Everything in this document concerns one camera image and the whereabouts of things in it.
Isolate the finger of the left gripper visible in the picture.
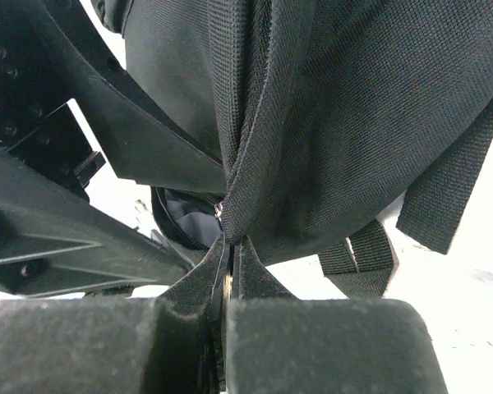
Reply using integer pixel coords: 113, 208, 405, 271
0, 153, 192, 298

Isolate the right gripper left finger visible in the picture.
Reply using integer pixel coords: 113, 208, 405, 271
0, 237, 225, 393

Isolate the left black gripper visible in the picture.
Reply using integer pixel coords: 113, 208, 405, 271
0, 1, 226, 194

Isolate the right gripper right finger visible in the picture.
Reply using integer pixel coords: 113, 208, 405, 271
225, 237, 447, 393

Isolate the black student backpack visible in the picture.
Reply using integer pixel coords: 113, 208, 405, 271
93, 1, 493, 297

